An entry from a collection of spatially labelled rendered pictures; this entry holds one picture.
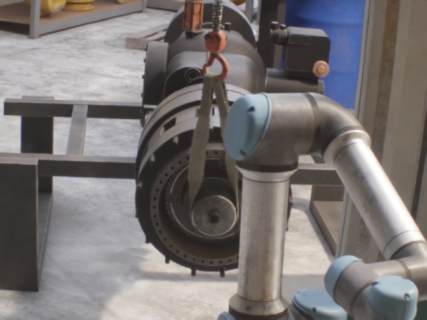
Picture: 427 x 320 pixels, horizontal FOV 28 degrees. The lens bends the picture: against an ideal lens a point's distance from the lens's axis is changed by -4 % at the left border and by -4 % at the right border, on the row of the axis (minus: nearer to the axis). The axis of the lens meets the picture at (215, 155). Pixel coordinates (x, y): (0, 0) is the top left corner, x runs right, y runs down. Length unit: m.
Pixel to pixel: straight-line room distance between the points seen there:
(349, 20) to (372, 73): 3.77
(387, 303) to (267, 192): 0.43
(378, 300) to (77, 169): 2.74
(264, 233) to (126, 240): 3.03
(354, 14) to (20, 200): 2.63
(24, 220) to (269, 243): 2.38
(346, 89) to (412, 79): 3.79
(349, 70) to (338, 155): 4.03
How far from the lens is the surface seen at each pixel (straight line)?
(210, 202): 2.73
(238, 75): 3.71
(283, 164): 1.56
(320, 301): 1.75
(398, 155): 1.87
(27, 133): 4.87
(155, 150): 2.81
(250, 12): 11.28
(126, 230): 4.72
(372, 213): 1.48
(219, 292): 4.12
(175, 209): 2.90
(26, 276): 4.01
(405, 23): 1.75
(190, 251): 2.89
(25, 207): 3.86
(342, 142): 1.57
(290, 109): 1.56
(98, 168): 3.85
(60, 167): 3.85
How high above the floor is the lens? 1.90
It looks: 18 degrees down
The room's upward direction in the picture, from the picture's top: 4 degrees clockwise
